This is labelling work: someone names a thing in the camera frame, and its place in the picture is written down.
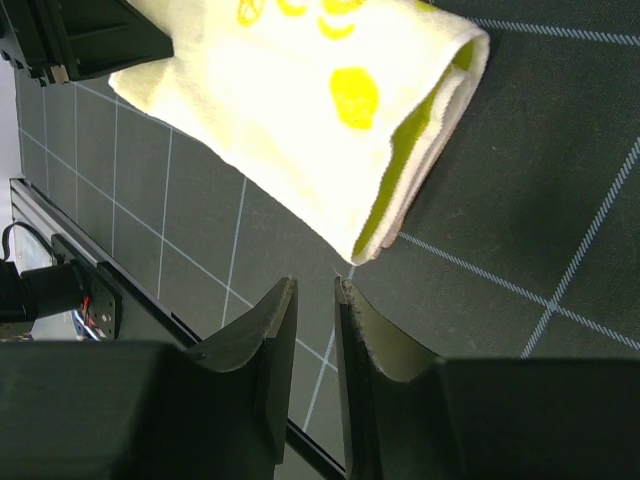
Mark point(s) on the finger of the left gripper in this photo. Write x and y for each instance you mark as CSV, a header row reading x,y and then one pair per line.
x,y
57,41

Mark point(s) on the aluminium rail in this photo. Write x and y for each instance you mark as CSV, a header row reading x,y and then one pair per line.
x,y
27,252

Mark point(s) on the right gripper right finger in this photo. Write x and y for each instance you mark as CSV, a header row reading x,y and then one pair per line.
x,y
409,413

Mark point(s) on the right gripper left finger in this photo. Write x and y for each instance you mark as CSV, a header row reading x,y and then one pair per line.
x,y
149,410

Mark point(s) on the colourful patterned cloth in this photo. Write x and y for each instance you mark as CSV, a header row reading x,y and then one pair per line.
x,y
337,109

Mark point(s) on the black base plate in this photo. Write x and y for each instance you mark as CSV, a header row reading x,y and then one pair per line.
x,y
118,309

